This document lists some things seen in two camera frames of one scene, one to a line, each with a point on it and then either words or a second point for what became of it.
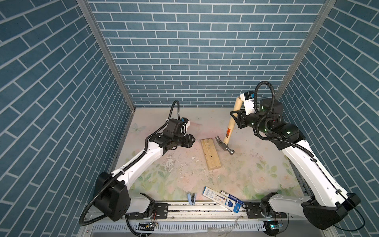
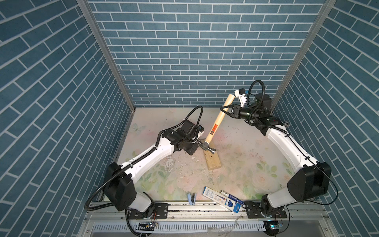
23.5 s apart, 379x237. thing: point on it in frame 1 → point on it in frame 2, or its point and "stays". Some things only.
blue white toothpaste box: (219, 197) stays
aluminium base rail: (236, 219) stays
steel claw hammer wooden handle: (238, 103) → (227, 103)
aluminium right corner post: (311, 39) stays
